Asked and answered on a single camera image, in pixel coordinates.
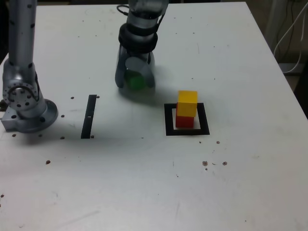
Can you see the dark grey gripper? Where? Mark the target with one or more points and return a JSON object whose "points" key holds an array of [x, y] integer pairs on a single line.
{"points": [[142, 54]]}

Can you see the green cube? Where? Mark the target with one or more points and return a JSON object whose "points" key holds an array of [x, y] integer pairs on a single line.
{"points": [[136, 83]]}

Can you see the yellow cube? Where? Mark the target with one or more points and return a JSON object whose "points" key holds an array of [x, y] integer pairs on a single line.
{"points": [[187, 103]]}

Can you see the red cube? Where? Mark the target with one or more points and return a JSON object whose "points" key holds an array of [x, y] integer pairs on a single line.
{"points": [[184, 122]]}

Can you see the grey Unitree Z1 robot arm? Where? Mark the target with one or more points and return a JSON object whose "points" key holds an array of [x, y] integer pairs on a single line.
{"points": [[21, 36]]}

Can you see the black tape square outline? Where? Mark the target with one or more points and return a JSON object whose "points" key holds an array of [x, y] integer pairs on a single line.
{"points": [[168, 120]]}

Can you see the black tape strip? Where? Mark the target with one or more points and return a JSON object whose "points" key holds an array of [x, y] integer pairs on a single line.
{"points": [[87, 120]]}

